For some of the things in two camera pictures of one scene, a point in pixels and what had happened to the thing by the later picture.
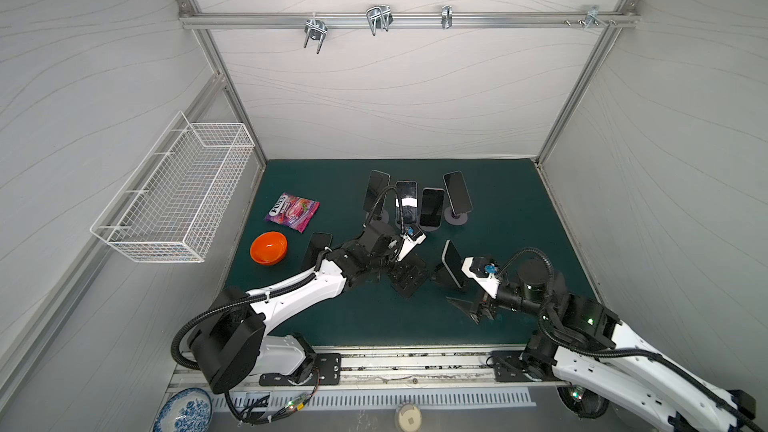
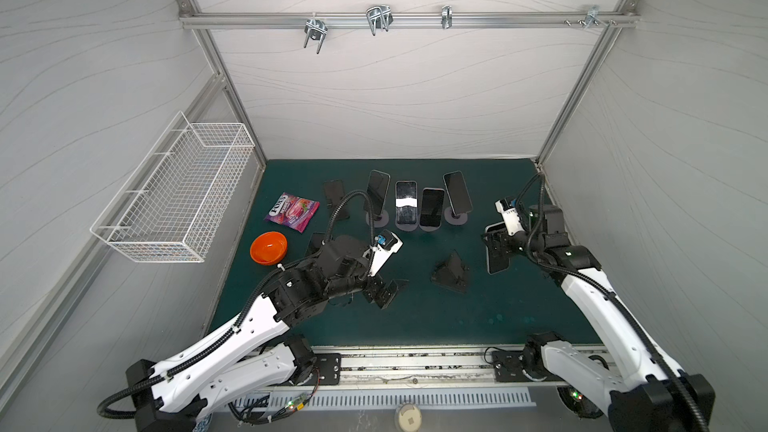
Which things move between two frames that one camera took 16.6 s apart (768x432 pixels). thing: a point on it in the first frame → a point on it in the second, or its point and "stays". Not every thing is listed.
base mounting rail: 393,368 stays
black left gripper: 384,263 → 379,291
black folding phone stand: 407,274 → 334,194
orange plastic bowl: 268,247 stays
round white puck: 409,418 stays
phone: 378,182 stays
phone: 453,263 → 497,243
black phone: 318,242 stays
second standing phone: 409,202 stays
